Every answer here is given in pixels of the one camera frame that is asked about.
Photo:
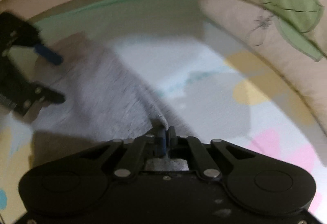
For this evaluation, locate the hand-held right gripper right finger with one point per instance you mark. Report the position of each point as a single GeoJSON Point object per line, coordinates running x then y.
{"type": "Point", "coordinates": [171, 142]}

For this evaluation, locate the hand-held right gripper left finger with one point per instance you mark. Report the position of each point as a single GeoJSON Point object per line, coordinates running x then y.
{"type": "Point", "coordinates": [161, 142]}

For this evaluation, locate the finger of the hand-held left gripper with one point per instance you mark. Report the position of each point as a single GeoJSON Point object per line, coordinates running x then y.
{"type": "Point", "coordinates": [48, 96]}
{"type": "Point", "coordinates": [49, 56]}

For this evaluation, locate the grey pants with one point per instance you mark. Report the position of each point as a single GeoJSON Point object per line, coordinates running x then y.
{"type": "Point", "coordinates": [107, 101]}

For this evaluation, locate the cream line print pillow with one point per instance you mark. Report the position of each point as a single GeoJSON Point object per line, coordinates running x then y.
{"type": "Point", "coordinates": [301, 73]}

